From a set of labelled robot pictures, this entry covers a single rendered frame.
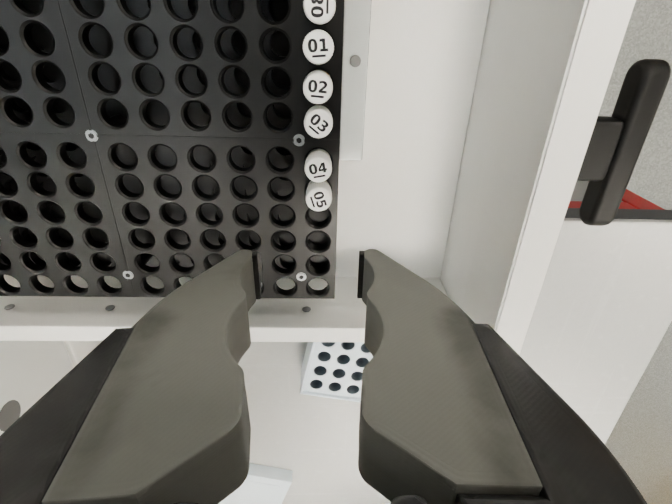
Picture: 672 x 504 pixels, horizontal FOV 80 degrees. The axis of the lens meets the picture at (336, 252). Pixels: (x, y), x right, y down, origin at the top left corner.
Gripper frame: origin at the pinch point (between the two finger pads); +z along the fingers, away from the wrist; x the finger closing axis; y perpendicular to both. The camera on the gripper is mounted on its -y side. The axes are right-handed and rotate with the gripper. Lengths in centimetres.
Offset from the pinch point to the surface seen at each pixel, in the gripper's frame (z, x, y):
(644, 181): 96, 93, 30
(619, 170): 6.0, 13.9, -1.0
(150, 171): 7.5, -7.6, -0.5
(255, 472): 20.8, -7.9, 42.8
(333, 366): 18.1, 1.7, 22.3
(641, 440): 97, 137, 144
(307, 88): 6.1, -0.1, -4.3
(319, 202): 6.2, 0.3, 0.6
